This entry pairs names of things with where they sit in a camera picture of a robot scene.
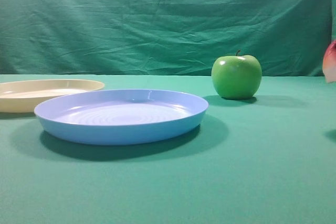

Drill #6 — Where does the green apple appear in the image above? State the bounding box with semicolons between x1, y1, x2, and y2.
211;51;262;100

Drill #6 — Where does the green backdrop cloth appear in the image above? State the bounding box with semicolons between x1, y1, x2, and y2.
1;0;335;76

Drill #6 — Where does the blue plastic plate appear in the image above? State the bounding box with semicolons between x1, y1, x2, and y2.
34;89;209;145

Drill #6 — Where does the red and cream round bread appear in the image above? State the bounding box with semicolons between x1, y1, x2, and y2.
322;40;336;83

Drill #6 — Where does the yellow plastic plate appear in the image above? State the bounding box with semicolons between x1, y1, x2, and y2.
1;79;105;113

